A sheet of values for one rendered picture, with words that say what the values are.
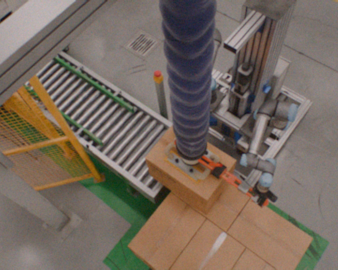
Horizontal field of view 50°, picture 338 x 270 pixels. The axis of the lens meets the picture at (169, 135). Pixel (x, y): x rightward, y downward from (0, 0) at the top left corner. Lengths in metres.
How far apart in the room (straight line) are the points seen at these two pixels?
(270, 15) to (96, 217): 2.61
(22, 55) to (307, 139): 3.68
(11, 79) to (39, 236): 3.21
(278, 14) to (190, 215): 1.79
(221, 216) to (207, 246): 0.28
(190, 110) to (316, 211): 2.34
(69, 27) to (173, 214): 2.46
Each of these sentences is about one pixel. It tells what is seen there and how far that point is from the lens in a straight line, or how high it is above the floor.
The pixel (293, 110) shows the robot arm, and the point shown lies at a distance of 2.43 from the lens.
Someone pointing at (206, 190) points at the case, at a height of 1.07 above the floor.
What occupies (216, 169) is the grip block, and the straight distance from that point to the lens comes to 2.64.
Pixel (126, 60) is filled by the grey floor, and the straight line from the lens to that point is 4.81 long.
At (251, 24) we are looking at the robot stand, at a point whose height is 2.03.
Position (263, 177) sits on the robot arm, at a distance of 2.29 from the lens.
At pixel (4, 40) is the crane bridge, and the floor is 3.05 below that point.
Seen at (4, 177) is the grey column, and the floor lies 1.39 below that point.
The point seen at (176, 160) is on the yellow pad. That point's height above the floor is 1.12.
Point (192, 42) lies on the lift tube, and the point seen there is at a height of 2.51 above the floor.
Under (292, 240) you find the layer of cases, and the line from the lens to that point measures 3.29.
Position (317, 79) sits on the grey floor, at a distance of 4.75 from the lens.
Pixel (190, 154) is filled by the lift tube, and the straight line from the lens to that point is 2.50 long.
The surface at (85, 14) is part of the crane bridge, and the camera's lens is 1.02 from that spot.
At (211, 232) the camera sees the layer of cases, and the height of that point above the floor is 0.54.
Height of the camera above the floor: 3.67
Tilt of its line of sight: 63 degrees down
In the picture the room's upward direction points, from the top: 8 degrees counter-clockwise
